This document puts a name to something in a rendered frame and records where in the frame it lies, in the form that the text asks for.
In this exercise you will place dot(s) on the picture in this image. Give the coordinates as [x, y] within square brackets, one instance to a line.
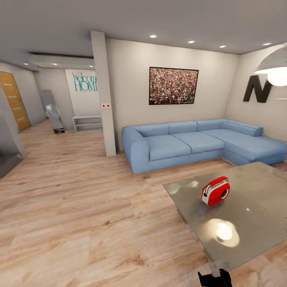
[171, 86]

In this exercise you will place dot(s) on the sofa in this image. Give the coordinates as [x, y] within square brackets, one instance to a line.
[155, 147]

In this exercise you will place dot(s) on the stairs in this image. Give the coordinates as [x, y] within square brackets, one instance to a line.
[8, 162]

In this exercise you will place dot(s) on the door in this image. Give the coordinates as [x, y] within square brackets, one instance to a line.
[14, 99]

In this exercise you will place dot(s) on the radio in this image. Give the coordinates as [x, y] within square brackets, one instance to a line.
[215, 191]

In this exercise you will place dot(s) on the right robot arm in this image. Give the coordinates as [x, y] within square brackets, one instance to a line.
[218, 277]

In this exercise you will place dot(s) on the room light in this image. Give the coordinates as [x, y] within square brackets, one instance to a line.
[276, 59]

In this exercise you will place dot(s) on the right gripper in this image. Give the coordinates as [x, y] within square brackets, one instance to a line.
[210, 281]

